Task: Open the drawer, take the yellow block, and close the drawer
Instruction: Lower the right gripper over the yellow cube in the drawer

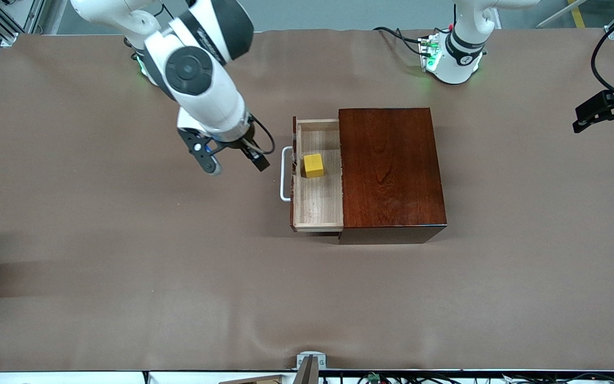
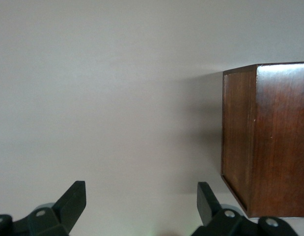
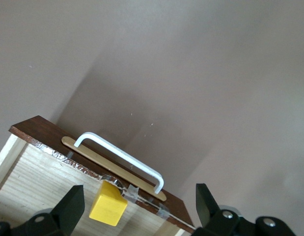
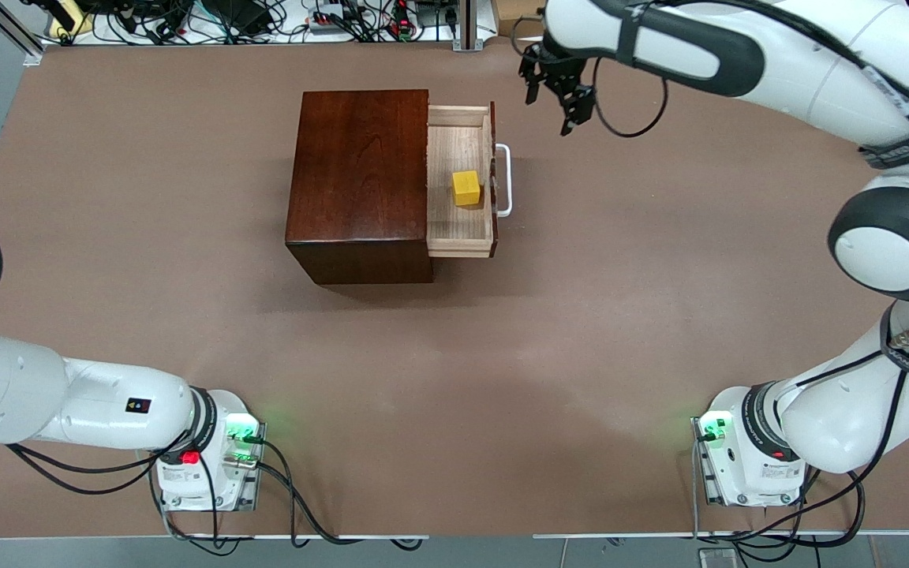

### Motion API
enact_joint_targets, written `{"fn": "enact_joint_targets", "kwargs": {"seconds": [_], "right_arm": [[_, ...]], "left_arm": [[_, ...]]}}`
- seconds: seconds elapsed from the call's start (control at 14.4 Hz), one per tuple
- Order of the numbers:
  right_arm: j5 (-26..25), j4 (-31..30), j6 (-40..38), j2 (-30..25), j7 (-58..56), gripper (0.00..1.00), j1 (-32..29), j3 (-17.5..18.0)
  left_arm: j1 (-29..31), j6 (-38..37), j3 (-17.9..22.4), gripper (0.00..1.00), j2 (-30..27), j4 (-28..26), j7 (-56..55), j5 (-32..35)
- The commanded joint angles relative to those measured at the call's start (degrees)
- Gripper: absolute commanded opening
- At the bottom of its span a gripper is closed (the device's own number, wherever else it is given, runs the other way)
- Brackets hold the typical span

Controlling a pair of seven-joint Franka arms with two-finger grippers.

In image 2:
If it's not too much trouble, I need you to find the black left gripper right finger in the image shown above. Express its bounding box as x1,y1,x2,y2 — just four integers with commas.
191,181,298,236

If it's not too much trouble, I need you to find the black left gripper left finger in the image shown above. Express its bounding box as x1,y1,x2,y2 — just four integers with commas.
0,181,86,236

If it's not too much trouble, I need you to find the dark wooden drawer cabinet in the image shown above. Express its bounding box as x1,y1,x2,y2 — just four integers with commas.
220,61,304,219

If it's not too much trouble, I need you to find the brown table mat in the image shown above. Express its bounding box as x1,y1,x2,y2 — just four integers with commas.
0,0,304,236

